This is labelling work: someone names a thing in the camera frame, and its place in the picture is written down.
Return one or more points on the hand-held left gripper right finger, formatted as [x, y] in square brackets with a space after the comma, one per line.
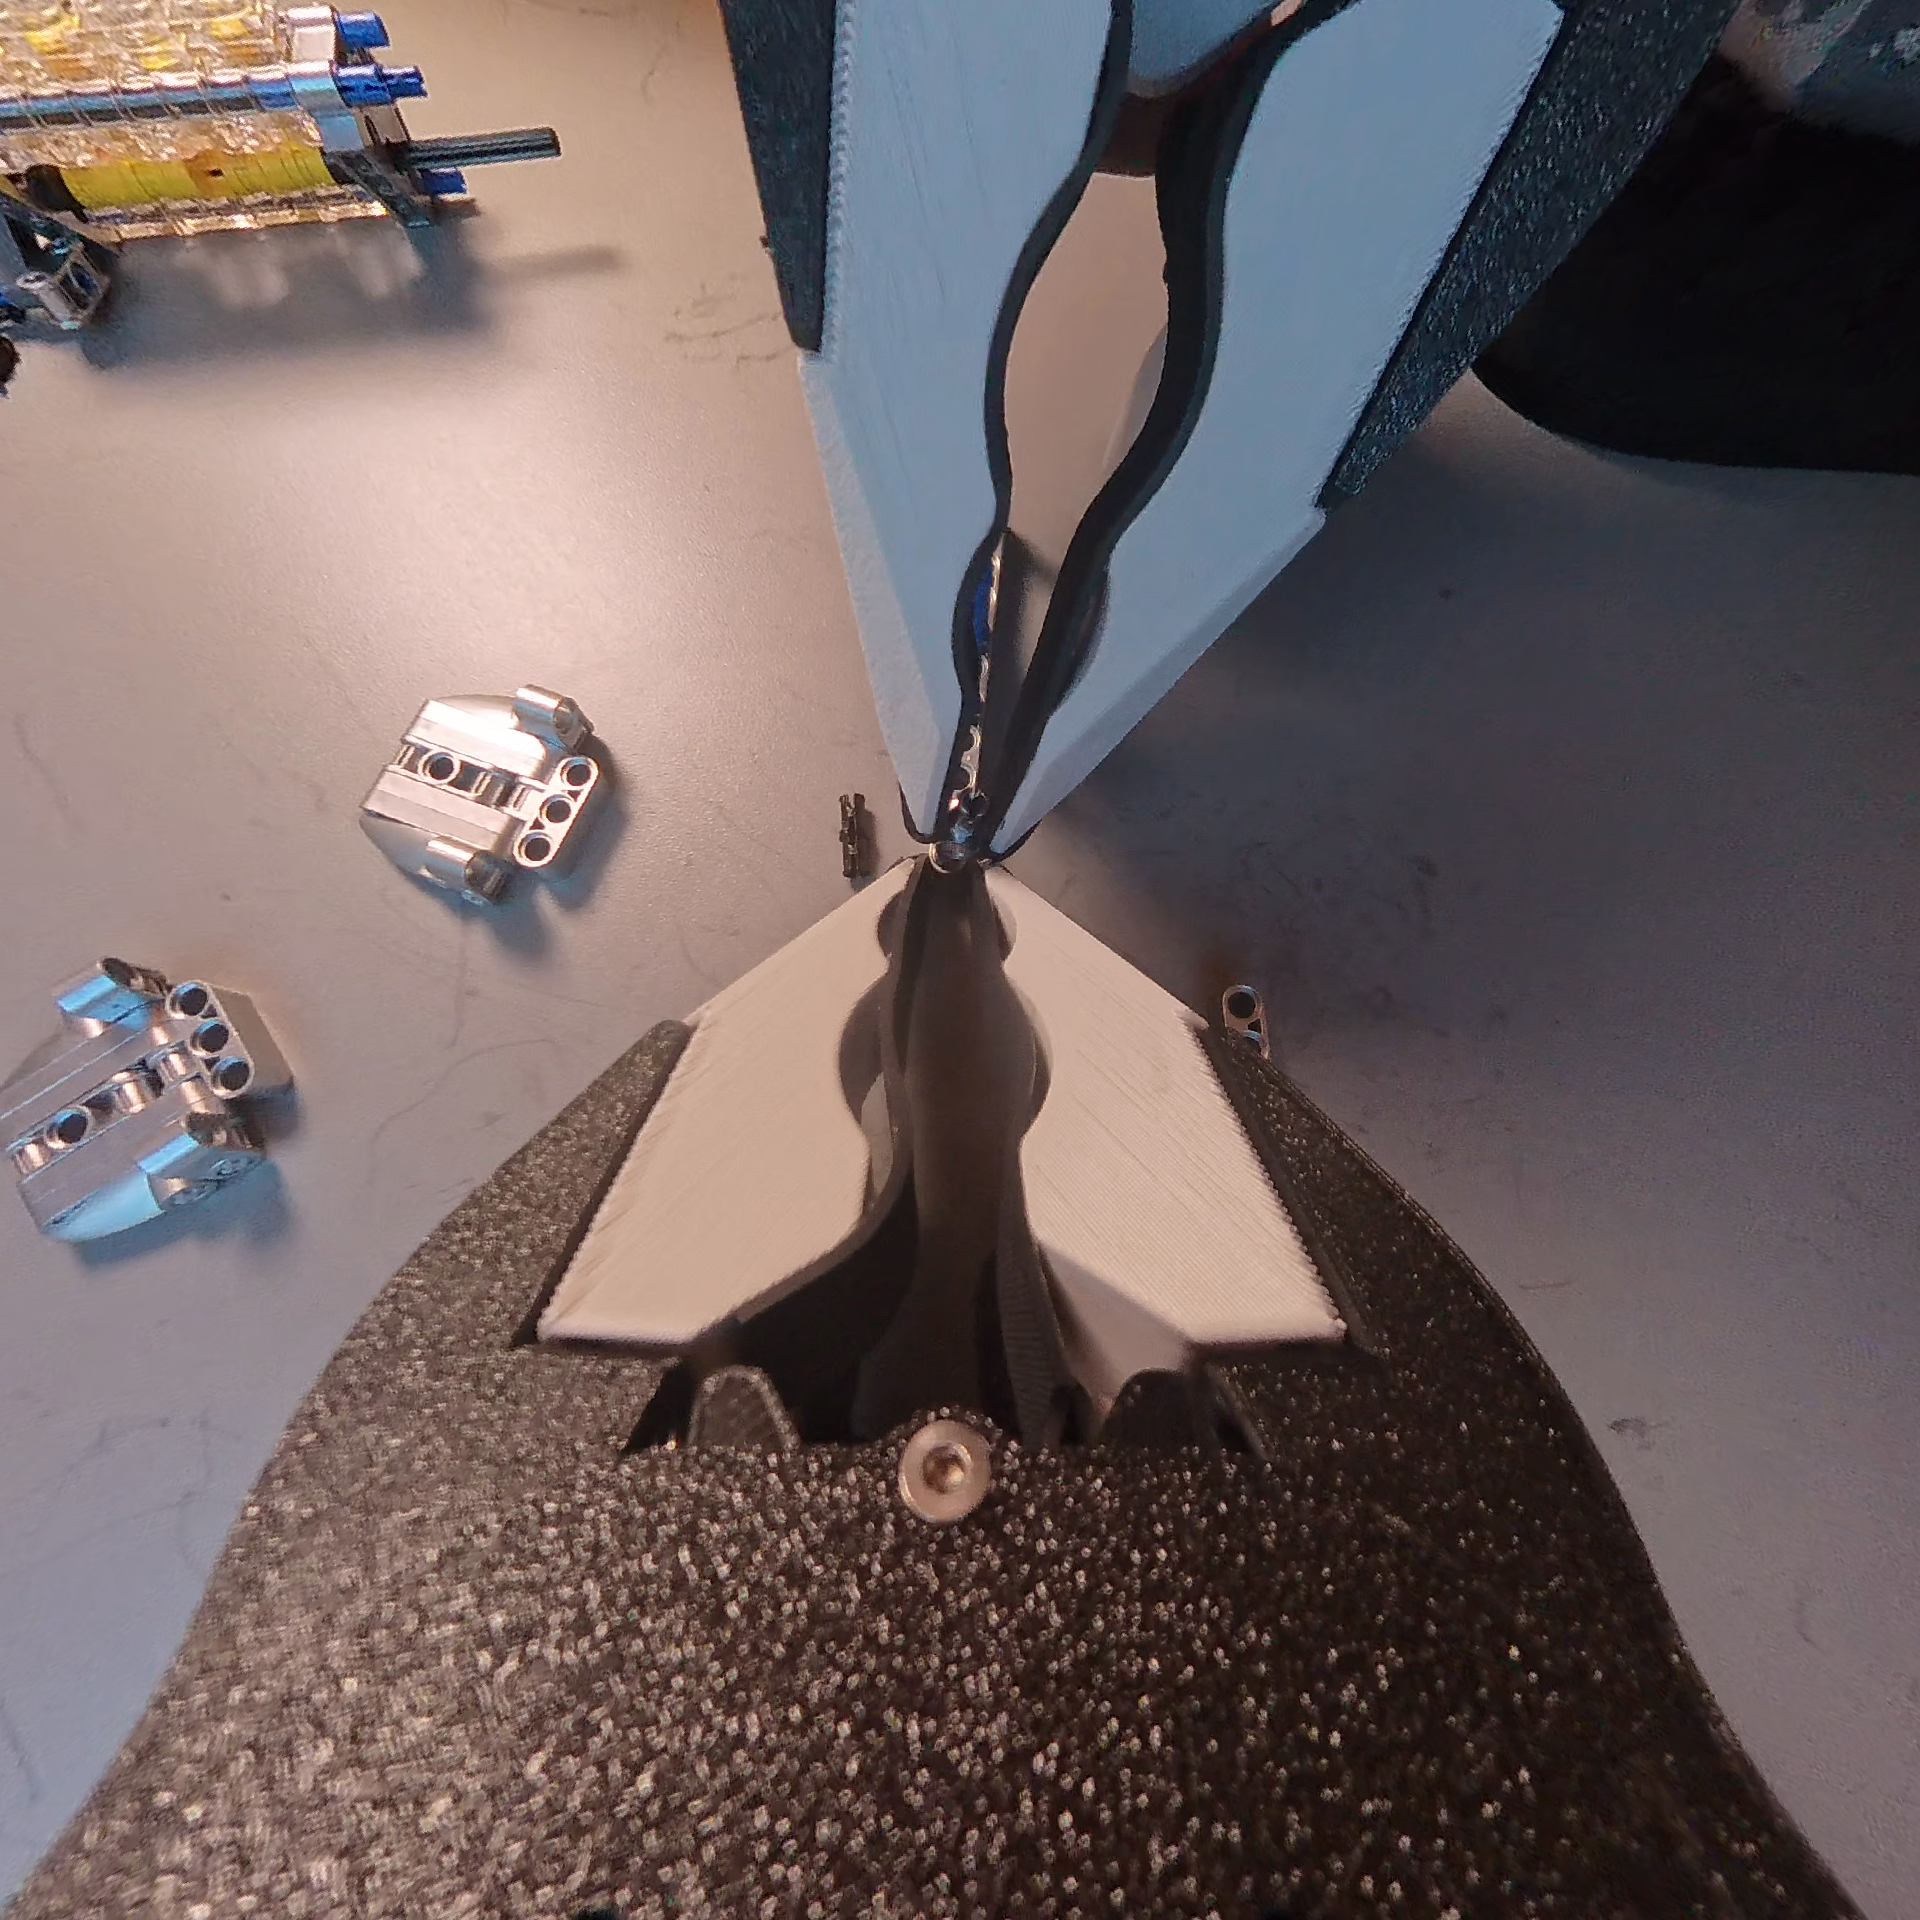
[1170, 1185]

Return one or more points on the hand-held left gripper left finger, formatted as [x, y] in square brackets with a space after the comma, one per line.
[720, 1185]

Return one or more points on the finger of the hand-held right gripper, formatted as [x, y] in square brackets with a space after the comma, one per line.
[1319, 300]
[914, 300]

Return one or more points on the long grey toy beam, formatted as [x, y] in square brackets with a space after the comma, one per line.
[975, 721]
[1245, 1017]

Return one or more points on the silver toy engine block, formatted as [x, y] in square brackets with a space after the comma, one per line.
[119, 1109]
[480, 797]

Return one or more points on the person's right forearm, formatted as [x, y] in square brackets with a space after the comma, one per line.
[1830, 61]

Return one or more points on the black toy pin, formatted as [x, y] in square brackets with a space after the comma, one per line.
[854, 832]

